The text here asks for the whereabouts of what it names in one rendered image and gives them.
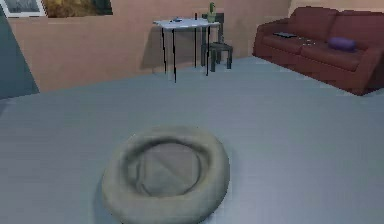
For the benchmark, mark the green potted houseplant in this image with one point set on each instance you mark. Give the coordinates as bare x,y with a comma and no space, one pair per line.
211,13

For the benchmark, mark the grey round pet bed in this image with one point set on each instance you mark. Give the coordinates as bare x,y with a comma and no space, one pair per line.
166,173

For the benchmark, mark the dark grey chair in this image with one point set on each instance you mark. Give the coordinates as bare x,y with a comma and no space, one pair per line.
220,48

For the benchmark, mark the white table with black legs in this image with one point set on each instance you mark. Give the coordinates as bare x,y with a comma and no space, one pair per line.
186,24

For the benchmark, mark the small blue object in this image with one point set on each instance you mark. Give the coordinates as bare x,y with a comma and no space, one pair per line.
177,20

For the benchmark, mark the dark red sofa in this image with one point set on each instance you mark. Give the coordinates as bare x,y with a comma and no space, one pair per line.
320,53

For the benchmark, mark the brown landscape painting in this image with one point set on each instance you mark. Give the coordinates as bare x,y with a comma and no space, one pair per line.
78,7

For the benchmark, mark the purple cushion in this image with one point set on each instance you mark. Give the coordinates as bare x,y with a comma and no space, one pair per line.
341,43

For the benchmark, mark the white framed picture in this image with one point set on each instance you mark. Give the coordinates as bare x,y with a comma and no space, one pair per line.
23,6

